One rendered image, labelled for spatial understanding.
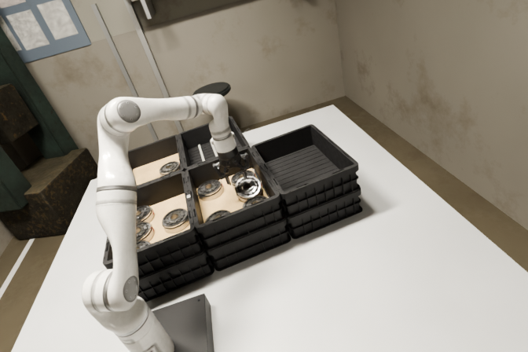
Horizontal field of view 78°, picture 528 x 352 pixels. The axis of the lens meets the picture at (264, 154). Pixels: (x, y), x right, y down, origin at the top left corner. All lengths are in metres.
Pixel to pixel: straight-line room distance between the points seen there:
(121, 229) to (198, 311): 0.40
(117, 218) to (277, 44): 3.01
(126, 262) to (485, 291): 0.95
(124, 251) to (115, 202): 0.11
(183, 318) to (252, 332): 0.21
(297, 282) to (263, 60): 2.79
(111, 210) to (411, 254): 0.90
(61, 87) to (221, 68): 1.57
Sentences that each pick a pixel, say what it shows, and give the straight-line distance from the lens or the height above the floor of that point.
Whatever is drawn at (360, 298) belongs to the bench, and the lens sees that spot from 1.09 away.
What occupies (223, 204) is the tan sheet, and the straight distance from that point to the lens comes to 1.30.
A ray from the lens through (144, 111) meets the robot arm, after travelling 0.90.
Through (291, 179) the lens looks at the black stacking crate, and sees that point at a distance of 1.33.
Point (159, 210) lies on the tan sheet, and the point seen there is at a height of 0.83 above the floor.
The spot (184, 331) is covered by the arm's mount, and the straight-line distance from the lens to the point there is 1.09.
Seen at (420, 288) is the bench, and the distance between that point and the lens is 1.12.
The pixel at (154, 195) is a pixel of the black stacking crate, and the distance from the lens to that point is 1.46.
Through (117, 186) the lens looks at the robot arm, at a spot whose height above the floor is 1.24.
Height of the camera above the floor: 1.61
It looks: 31 degrees down
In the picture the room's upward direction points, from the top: 15 degrees counter-clockwise
